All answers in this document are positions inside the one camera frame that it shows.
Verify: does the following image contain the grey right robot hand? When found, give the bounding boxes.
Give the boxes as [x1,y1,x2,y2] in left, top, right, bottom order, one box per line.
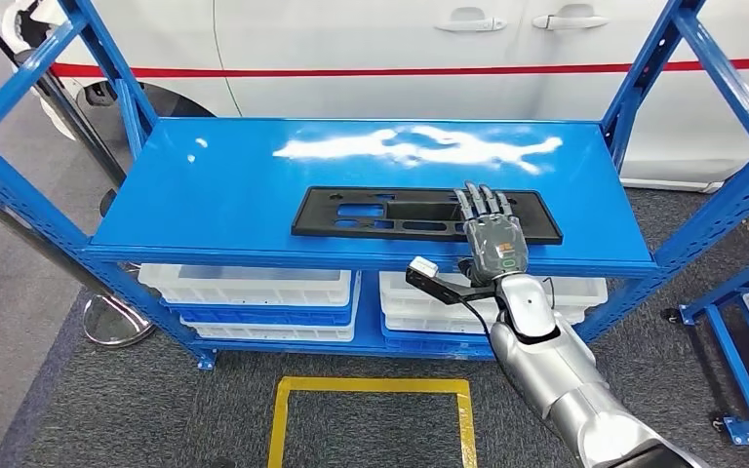
[453,181,531,288]

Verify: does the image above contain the long black plastic part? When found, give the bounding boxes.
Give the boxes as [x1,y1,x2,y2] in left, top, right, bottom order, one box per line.
[291,185,565,247]

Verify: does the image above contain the blue metal shelf rack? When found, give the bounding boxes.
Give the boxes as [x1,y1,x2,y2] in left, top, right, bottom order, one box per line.
[0,0,749,371]

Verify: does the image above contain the white car with red stripe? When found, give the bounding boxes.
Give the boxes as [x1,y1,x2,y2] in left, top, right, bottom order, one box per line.
[0,0,749,194]

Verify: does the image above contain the blue wheeled rack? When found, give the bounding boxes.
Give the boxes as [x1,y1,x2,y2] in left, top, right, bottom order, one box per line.
[661,242,749,447]

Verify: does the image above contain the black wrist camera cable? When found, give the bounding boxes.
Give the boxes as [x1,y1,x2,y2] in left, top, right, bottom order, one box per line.
[458,277,557,343]

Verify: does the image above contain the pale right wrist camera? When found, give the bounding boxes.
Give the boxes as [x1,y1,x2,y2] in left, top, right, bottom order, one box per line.
[405,255,498,306]

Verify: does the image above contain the chrome stanchion post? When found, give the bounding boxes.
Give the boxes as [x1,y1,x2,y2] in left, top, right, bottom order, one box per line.
[0,0,127,221]
[0,177,156,349]

